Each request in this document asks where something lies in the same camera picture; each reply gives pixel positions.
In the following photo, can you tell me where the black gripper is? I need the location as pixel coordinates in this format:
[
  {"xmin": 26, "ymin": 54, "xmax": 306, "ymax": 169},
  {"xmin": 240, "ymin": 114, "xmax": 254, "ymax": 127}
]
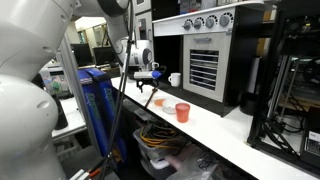
[{"xmin": 135, "ymin": 77, "xmax": 158, "ymax": 94}]

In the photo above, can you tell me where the wooden spoon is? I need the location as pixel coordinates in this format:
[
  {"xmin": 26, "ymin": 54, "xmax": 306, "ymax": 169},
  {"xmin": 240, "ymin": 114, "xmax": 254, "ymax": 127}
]
[{"xmin": 144, "ymin": 87, "xmax": 159, "ymax": 109}]

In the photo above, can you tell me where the white bowl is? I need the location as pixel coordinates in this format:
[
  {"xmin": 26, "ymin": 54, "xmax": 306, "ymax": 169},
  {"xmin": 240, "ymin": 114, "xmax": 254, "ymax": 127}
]
[{"xmin": 161, "ymin": 98, "xmax": 181, "ymax": 115}]

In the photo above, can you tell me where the orange plastic plate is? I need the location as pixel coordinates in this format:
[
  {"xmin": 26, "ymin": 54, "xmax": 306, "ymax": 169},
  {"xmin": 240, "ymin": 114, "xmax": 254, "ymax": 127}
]
[{"xmin": 153, "ymin": 98, "xmax": 167, "ymax": 108}]

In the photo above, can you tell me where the white mug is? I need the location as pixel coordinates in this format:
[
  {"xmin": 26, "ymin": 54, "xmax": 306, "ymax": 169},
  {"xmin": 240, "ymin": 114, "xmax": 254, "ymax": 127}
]
[{"xmin": 167, "ymin": 72, "xmax": 182, "ymax": 88}]

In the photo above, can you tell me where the translucent orange plastic cup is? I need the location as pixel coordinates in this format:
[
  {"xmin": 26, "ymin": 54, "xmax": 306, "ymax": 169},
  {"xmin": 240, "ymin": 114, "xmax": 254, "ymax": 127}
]
[{"xmin": 175, "ymin": 102, "xmax": 191, "ymax": 124}]

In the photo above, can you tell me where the black computer monitor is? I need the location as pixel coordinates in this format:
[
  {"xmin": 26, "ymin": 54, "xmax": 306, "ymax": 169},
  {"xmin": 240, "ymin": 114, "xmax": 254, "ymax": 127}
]
[
  {"xmin": 70, "ymin": 43, "xmax": 95, "ymax": 68},
  {"xmin": 92, "ymin": 45, "xmax": 118, "ymax": 67}
]

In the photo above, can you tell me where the clear plastic storage bin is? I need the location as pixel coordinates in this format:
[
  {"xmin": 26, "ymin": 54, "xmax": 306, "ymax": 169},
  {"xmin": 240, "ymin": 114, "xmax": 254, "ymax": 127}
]
[{"xmin": 132, "ymin": 128, "xmax": 189, "ymax": 161}]

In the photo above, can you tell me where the grey stove knob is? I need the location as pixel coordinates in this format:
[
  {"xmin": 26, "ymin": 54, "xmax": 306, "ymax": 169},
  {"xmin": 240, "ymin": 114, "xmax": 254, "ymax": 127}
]
[
  {"xmin": 218, "ymin": 12, "xmax": 234, "ymax": 28},
  {"xmin": 182, "ymin": 18, "xmax": 194, "ymax": 31},
  {"xmin": 193, "ymin": 16, "xmax": 205, "ymax": 30},
  {"xmin": 204, "ymin": 15, "xmax": 216, "ymax": 29}
]

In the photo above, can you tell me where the white side table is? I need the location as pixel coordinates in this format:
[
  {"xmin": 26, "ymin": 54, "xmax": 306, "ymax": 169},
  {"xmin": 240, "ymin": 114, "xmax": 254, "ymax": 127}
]
[{"xmin": 51, "ymin": 96, "xmax": 88, "ymax": 142}]

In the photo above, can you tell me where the white lidded storage bin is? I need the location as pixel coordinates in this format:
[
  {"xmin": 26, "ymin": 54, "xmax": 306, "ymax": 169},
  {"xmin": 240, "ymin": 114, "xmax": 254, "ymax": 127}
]
[{"xmin": 139, "ymin": 156, "xmax": 178, "ymax": 180}]

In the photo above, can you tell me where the white toy kitchen stove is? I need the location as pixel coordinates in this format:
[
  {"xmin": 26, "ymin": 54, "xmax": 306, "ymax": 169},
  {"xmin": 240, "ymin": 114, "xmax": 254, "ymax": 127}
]
[{"xmin": 151, "ymin": 0, "xmax": 268, "ymax": 118}]

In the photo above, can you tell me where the black water bottle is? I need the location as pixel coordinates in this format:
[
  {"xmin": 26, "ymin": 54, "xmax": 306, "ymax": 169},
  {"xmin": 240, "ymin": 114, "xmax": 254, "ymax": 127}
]
[{"xmin": 51, "ymin": 94, "xmax": 70, "ymax": 131}]

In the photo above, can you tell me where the clear container with green item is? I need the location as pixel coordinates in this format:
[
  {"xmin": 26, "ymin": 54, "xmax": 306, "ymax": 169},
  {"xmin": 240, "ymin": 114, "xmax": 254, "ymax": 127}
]
[{"xmin": 39, "ymin": 66, "xmax": 70, "ymax": 96}]

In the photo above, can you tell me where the clear plastic bag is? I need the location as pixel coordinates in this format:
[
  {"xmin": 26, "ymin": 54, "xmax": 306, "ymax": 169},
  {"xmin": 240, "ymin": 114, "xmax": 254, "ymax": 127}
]
[{"xmin": 165, "ymin": 146, "xmax": 223, "ymax": 180}]

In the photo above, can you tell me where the black round bin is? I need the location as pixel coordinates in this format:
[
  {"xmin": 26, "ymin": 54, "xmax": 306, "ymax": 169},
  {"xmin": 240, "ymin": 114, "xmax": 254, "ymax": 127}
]
[{"xmin": 239, "ymin": 91, "xmax": 258, "ymax": 116}]

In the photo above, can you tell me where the black box white label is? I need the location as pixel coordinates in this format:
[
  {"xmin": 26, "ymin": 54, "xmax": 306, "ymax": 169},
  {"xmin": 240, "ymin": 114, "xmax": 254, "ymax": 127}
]
[{"xmin": 299, "ymin": 106, "xmax": 320, "ymax": 168}]

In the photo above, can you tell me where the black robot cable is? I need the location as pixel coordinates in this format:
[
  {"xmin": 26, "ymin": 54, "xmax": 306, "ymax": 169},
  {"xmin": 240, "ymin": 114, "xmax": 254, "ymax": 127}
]
[{"xmin": 98, "ymin": 0, "xmax": 138, "ymax": 180}]

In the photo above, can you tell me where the yellow and black cable bundle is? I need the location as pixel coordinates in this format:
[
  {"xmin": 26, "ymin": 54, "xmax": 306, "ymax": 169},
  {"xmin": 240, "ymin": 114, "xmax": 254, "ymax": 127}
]
[{"xmin": 139, "ymin": 121, "xmax": 179, "ymax": 149}]

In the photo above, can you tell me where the aluminium extrusion frame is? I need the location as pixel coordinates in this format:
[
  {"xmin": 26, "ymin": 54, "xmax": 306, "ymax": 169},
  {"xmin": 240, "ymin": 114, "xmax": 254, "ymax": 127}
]
[{"xmin": 59, "ymin": 36, "xmax": 102, "ymax": 158}]

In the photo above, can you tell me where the orange handled bar clamp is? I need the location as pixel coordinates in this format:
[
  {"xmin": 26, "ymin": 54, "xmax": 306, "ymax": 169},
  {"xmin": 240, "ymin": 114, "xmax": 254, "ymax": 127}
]
[{"xmin": 69, "ymin": 153, "xmax": 118, "ymax": 180}]

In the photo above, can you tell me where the black metal rack frame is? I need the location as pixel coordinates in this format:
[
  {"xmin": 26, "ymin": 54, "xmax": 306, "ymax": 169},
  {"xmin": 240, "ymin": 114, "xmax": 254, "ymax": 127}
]
[{"xmin": 247, "ymin": 0, "xmax": 320, "ymax": 176}]

